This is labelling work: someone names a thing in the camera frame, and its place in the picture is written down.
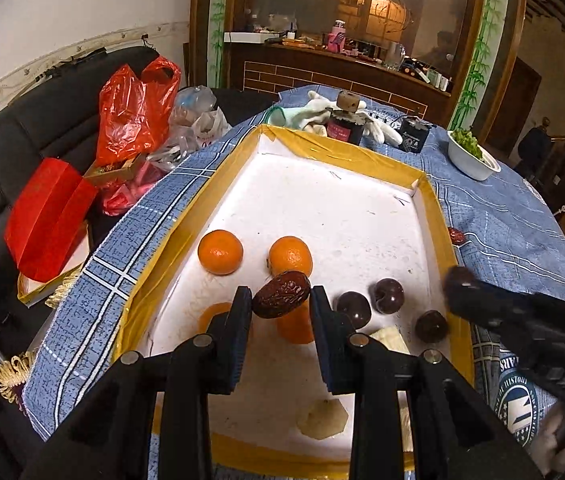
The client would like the blue checked tablecloth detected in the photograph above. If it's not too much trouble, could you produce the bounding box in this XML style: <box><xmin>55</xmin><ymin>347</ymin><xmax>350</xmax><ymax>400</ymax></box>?
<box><xmin>22</xmin><ymin>85</ymin><xmax>565</xmax><ymax>480</ymax></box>

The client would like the flat white box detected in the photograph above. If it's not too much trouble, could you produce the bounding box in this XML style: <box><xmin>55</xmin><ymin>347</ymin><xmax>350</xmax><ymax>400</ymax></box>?
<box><xmin>223</xmin><ymin>31</ymin><xmax>283</xmax><ymax>44</ymax></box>

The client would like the pale round biscuit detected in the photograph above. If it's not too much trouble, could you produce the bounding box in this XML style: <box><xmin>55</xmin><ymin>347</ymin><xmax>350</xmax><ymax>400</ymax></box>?
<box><xmin>297</xmin><ymin>397</ymin><xmax>349</xmax><ymax>441</ymax></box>

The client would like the black jar with cork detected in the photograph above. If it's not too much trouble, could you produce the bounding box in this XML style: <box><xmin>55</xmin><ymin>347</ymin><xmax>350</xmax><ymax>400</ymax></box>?
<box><xmin>327</xmin><ymin>91</ymin><xmax>367</xmax><ymax>146</ymax></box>

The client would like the clear plastic bag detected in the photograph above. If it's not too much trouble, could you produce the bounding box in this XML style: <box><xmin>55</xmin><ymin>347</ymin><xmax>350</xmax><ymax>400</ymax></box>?
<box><xmin>147</xmin><ymin>85</ymin><xmax>233</xmax><ymax>171</ymax></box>

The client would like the white knit glove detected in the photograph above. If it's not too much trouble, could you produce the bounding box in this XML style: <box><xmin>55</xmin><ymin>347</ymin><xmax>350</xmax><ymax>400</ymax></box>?
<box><xmin>290</xmin><ymin>90</ymin><xmax>343</xmax><ymax>136</ymax></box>
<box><xmin>357</xmin><ymin>109</ymin><xmax>403</xmax><ymax>146</ymax></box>

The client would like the red paper bag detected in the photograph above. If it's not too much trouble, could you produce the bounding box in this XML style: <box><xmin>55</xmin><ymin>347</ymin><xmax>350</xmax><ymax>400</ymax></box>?
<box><xmin>3</xmin><ymin>156</ymin><xmax>99</xmax><ymax>283</ymax></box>

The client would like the wooden mirror cabinet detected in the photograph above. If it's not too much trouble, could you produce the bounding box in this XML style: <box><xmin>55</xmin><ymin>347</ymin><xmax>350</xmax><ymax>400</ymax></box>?
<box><xmin>190</xmin><ymin>0</ymin><xmax>528</xmax><ymax>131</ymax></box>

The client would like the orange mandarin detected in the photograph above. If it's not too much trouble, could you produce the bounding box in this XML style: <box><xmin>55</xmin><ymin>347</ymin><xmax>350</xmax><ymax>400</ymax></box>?
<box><xmin>267</xmin><ymin>236</ymin><xmax>313</xmax><ymax>278</ymax></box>
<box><xmin>275</xmin><ymin>302</ymin><xmax>317</xmax><ymax>345</ymax></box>
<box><xmin>198</xmin><ymin>301</ymin><xmax>236</xmax><ymax>336</ymax></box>
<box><xmin>197</xmin><ymin>229</ymin><xmax>244</xmax><ymax>276</ymax></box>

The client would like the white foam tray yellow tape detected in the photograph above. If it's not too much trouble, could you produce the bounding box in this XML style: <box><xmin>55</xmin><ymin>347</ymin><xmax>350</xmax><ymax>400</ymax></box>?
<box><xmin>112</xmin><ymin>122</ymin><xmax>476</xmax><ymax>466</ymax></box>

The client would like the dark chestnut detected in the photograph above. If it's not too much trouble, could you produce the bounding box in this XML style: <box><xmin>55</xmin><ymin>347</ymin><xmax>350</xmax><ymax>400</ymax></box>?
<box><xmin>371</xmin><ymin>278</ymin><xmax>406</xmax><ymax>316</ymax></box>

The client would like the glass pitcher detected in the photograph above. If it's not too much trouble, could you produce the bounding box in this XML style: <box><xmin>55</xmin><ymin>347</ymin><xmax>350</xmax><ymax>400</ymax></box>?
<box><xmin>385</xmin><ymin>41</ymin><xmax>408</xmax><ymax>72</ymax></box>

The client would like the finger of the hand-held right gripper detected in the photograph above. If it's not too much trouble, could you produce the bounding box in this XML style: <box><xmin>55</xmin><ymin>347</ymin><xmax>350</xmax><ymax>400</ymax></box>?
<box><xmin>445</xmin><ymin>279</ymin><xmax>529</xmax><ymax>342</ymax></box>

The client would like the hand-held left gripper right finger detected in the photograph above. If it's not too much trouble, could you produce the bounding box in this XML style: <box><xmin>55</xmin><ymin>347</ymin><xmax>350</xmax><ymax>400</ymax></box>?
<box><xmin>311</xmin><ymin>285</ymin><xmax>544</xmax><ymax>480</ymax></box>

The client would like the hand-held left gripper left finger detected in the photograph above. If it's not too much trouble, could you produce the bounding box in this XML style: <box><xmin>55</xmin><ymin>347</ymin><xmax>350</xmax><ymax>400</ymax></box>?
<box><xmin>20</xmin><ymin>285</ymin><xmax>254</xmax><ymax>480</ymax></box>

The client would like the red plastic bag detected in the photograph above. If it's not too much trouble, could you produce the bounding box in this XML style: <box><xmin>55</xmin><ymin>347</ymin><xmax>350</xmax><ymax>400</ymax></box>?
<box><xmin>96</xmin><ymin>56</ymin><xmax>182</xmax><ymax>166</ymax></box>

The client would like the white bowl of green grapes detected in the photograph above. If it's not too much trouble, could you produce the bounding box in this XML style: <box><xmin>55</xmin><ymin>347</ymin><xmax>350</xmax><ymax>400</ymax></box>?
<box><xmin>447</xmin><ymin>129</ymin><xmax>502</xmax><ymax>182</ymax></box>

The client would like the gold tassel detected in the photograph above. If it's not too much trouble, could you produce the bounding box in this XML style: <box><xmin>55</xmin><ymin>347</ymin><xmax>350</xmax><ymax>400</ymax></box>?
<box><xmin>0</xmin><ymin>351</ymin><xmax>38</xmax><ymax>405</ymax></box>

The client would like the black leather sofa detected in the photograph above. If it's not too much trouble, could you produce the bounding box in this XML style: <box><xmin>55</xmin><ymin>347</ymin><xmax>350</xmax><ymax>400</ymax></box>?
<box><xmin>0</xmin><ymin>46</ymin><xmax>198</xmax><ymax>480</ymax></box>

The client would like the pink bottle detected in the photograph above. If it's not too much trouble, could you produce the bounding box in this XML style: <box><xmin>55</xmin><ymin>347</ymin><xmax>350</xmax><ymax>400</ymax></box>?
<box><xmin>327</xmin><ymin>20</ymin><xmax>348</xmax><ymax>53</ymax></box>

